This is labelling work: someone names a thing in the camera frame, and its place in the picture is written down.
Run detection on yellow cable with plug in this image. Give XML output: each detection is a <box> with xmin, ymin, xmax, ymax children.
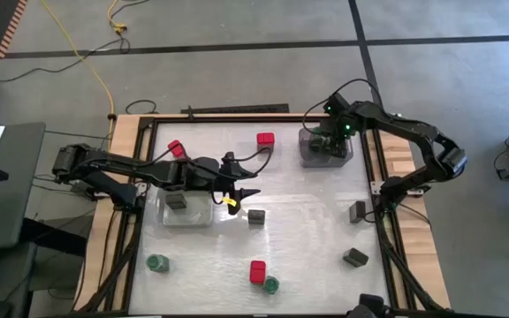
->
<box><xmin>106</xmin><ymin>0</ymin><xmax>149</xmax><ymax>34</ymax></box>

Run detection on red-lidded paprika tin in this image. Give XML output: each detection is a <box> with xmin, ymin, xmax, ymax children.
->
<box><xmin>256</xmin><ymin>132</ymin><xmax>277</xmax><ymax>153</ymax></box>
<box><xmin>249</xmin><ymin>260</ymin><xmax>267</xmax><ymax>285</ymax></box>
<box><xmin>167</xmin><ymin>140</ymin><xmax>186</xmax><ymax>159</ymax></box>

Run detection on black floor strip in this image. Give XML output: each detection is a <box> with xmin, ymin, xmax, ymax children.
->
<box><xmin>181</xmin><ymin>103</ymin><xmax>290</xmax><ymax>115</ymax></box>

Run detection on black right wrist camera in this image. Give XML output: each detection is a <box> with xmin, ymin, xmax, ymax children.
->
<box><xmin>324</xmin><ymin>92</ymin><xmax>351</xmax><ymax>116</ymax></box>

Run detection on person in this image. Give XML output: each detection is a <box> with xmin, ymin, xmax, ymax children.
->
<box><xmin>346</xmin><ymin>293</ymin><xmax>391</xmax><ymax>318</ymax></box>

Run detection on grey translucent plastic bin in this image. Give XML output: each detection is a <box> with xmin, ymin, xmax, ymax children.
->
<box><xmin>297</xmin><ymin>126</ymin><xmax>355</xmax><ymax>169</ymax></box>

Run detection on black floor cable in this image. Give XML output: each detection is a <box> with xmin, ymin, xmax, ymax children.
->
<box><xmin>0</xmin><ymin>37</ymin><xmax>132</xmax><ymax>85</ymax></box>

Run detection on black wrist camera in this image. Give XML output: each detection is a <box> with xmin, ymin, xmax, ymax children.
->
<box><xmin>324</xmin><ymin>92</ymin><xmax>351</xmax><ymax>116</ymax></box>
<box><xmin>221</xmin><ymin>151</ymin><xmax>258</xmax><ymax>180</ymax></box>

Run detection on black aluminium table frame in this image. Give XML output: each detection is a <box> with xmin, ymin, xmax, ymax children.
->
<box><xmin>77</xmin><ymin>112</ymin><xmax>452</xmax><ymax>318</ymax></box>

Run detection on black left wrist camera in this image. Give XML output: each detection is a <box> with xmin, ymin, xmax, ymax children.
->
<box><xmin>221</xmin><ymin>151</ymin><xmax>258</xmax><ymax>180</ymax></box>

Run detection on white plastic bin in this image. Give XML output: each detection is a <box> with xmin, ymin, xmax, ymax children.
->
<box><xmin>161</xmin><ymin>184</ymin><xmax>215</xmax><ymax>228</ymax></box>

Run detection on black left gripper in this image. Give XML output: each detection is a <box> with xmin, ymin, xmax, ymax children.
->
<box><xmin>194</xmin><ymin>156</ymin><xmax>262</xmax><ymax>217</ymax></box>

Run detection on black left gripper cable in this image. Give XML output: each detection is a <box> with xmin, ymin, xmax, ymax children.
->
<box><xmin>165</xmin><ymin>145</ymin><xmax>274</xmax><ymax>178</ymax></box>

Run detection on dark green spice tin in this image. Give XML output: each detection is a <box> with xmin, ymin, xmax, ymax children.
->
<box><xmin>349</xmin><ymin>201</ymin><xmax>368</xmax><ymax>224</ymax></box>
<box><xmin>342</xmin><ymin>247</ymin><xmax>369</xmax><ymax>269</ymax></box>
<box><xmin>247</xmin><ymin>208</ymin><xmax>267</xmax><ymax>226</ymax></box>
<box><xmin>164</xmin><ymin>193</ymin><xmax>188</xmax><ymax>211</ymax></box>

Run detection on grey side desk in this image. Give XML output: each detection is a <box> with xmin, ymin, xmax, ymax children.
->
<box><xmin>0</xmin><ymin>122</ymin><xmax>47</xmax><ymax>254</ymax></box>

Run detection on black cable loop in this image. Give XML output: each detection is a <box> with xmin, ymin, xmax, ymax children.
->
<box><xmin>125</xmin><ymin>99</ymin><xmax>159</xmax><ymax>116</ymax></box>

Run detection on yellow floor cable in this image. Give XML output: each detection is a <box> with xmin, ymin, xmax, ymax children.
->
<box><xmin>40</xmin><ymin>0</ymin><xmax>117</xmax><ymax>119</ymax></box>

